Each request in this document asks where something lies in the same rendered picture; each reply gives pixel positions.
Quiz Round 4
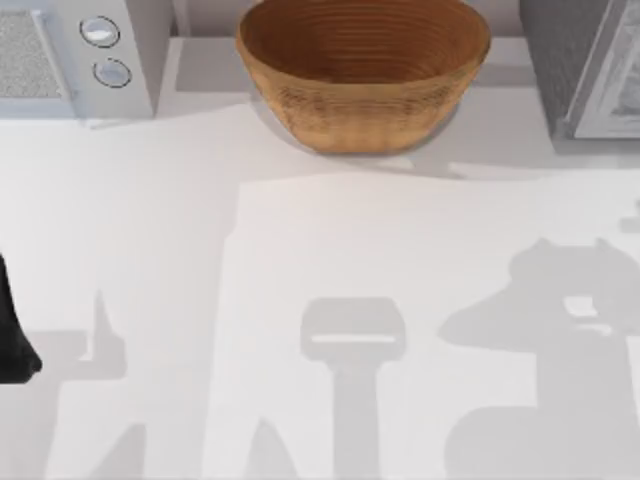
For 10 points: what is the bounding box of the brown woven basket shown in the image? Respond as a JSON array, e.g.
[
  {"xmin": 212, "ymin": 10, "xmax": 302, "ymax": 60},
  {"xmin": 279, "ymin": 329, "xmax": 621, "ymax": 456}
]
[{"xmin": 234, "ymin": 0, "xmax": 492, "ymax": 156}]

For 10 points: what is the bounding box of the round microwave knob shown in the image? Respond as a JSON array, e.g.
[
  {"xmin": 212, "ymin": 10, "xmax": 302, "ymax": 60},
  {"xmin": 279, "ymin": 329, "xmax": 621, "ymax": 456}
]
[
  {"xmin": 78, "ymin": 15, "xmax": 122, "ymax": 50},
  {"xmin": 91, "ymin": 56, "xmax": 134, "ymax": 89}
]

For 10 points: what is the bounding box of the pale microwave oven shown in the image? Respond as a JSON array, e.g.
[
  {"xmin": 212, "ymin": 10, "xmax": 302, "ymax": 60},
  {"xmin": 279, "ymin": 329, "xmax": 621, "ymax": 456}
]
[{"xmin": 0, "ymin": 0, "xmax": 176, "ymax": 121}]

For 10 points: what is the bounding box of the grey cabinet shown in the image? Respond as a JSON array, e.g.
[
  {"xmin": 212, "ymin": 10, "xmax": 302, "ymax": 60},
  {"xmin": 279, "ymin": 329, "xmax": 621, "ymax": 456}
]
[{"xmin": 517, "ymin": 0, "xmax": 640, "ymax": 143}]

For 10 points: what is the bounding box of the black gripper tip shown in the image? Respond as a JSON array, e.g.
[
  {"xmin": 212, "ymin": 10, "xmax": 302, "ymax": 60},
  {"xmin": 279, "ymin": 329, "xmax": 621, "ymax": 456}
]
[{"xmin": 0, "ymin": 253, "xmax": 44, "ymax": 386}]

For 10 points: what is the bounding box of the grey cabinet door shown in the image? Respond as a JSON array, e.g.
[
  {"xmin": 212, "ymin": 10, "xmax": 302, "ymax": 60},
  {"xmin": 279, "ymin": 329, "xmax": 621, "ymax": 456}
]
[{"xmin": 563, "ymin": 0, "xmax": 640, "ymax": 141}]

